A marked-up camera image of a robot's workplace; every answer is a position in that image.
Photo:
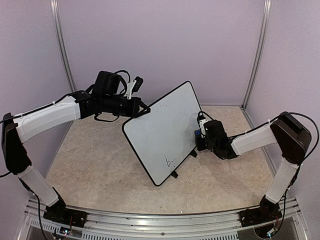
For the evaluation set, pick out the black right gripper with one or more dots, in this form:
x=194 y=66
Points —
x=199 y=147

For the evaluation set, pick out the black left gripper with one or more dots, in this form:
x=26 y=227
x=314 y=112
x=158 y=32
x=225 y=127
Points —
x=135 y=111

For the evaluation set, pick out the blue whiteboard eraser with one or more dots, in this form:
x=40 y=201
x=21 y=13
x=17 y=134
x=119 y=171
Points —
x=197 y=133

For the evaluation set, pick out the white whiteboard black frame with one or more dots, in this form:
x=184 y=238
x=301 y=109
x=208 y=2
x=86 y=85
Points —
x=164 y=138

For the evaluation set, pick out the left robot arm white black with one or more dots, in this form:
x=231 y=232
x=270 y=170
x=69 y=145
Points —
x=109 y=94

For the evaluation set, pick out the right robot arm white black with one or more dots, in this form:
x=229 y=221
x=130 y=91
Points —
x=292 y=137

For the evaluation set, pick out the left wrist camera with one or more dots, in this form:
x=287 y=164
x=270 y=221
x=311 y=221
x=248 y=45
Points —
x=133 y=86

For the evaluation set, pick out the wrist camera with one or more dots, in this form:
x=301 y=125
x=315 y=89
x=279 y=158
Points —
x=133 y=86
x=202 y=119

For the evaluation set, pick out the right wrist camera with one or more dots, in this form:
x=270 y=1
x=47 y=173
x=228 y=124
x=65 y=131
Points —
x=202 y=119

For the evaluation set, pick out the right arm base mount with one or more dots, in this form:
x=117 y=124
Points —
x=266 y=211

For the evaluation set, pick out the left aluminium frame post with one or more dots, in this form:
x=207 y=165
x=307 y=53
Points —
x=57 y=24

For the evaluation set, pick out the aluminium frame post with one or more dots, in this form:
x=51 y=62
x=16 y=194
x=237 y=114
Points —
x=258 y=53
x=57 y=24

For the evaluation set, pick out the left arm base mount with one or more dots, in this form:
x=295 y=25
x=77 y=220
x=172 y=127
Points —
x=59 y=213

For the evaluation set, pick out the right aluminium frame post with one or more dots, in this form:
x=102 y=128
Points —
x=258 y=53

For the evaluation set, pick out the aluminium front rail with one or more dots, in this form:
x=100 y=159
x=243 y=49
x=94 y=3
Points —
x=106 y=225

